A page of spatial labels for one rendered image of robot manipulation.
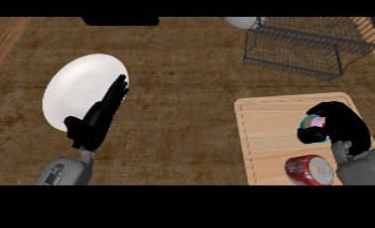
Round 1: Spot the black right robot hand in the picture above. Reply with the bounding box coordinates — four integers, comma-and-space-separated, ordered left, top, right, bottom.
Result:
295, 100, 374, 158

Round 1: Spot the dark wire tiered basket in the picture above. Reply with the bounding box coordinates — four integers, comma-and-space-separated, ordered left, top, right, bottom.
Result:
242, 17, 375, 82

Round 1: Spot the black appliance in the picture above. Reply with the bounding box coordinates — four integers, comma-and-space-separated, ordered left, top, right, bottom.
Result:
81, 17, 161, 27

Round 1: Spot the pale wooden cutting board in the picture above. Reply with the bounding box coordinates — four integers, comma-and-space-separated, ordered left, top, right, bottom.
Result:
233, 91, 375, 186

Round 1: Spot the white plate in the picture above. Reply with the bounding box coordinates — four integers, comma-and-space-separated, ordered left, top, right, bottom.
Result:
41, 53, 130, 133

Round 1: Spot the red can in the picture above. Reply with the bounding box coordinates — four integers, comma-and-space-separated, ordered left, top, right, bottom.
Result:
284, 154, 337, 186

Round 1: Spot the white bowl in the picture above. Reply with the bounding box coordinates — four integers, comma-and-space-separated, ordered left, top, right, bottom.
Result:
223, 17, 269, 30

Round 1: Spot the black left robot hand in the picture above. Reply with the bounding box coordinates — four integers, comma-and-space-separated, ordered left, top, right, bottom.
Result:
64, 73, 130, 153

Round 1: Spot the pink cupcake with teal wrapper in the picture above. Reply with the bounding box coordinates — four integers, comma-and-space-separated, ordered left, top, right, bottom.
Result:
297, 113, 331, 144

